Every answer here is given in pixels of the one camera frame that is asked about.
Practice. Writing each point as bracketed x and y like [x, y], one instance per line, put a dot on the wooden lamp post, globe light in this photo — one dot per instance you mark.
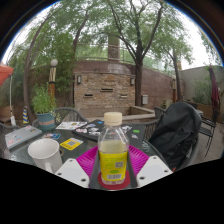
[52, 80]

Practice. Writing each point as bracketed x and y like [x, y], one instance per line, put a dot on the white ceramic mug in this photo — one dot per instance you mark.
[43, 153]

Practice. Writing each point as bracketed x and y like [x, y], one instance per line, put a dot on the grey laptop with stickers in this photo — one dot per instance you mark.
[21, 136]

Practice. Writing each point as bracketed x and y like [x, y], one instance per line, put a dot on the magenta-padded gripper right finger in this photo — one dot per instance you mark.
[138, 161]

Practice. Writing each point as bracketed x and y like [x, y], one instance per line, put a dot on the folded maroon umbrella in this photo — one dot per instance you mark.
[214, 90]

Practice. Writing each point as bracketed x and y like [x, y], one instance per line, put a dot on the blue printed card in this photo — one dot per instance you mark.
[51, 136]

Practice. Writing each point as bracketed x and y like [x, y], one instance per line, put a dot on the black jacket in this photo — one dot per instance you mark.
[176, 133]

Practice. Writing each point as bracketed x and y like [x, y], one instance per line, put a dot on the slim wooden lamp post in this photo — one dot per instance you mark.
[174, 90]

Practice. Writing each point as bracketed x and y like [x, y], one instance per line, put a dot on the yellow printed card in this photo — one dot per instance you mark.
[71, 143]

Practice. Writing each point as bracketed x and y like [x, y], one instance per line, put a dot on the green plant in teal pot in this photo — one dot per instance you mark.
[45, 100]

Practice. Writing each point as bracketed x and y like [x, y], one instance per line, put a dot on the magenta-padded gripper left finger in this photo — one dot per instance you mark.
[85, 163]

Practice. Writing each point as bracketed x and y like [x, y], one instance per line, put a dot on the dark-trunked tall tree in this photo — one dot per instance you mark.
[138, 86]

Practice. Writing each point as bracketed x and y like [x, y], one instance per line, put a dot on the grey wall utility box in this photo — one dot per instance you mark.
[144, 99]

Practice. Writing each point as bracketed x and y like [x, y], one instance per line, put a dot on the orange patio umbrella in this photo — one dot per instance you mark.
[4, 71]

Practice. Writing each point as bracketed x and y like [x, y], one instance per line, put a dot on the black metal chair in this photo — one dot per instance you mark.
[210, 126]

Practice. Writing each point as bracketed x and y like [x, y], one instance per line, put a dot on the dark laptop with stickers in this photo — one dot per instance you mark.
[88, 131]

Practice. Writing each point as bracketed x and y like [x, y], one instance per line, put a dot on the wooden planter bench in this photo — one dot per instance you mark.
[5, 113]

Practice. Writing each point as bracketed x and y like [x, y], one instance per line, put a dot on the dark wall lantern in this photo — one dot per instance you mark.
[79, 79]
[132, 81]

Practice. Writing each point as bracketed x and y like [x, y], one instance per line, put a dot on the blue yellow striped cone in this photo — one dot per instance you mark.
[25, 116]

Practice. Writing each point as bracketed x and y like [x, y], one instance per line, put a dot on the yellow-labelled clear drink bottle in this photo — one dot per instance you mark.
[113, 163]

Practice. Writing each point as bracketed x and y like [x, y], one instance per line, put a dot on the leaning thin-trunked tree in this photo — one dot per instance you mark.
[26, 86]

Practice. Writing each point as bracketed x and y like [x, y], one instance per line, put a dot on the white printed booklet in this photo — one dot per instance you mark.
[70, 125]

